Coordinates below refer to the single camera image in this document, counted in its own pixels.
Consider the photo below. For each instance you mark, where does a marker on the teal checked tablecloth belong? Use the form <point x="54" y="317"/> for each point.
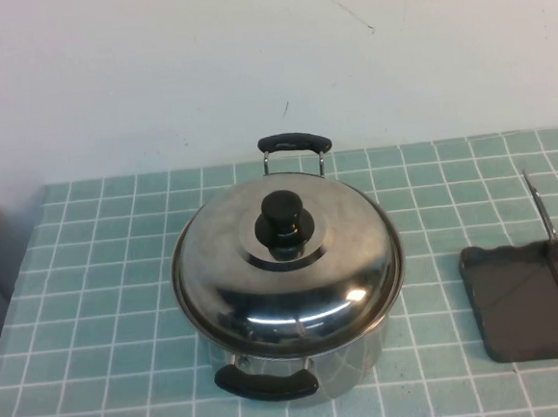
<point x="451" y="180"/>

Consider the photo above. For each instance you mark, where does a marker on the stainless steel lid black knob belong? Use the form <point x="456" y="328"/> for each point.
<point x="341" y="261"/>

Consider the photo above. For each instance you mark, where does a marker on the dark grey lid rack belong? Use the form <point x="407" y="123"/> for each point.
<point x="514" y="306"/>

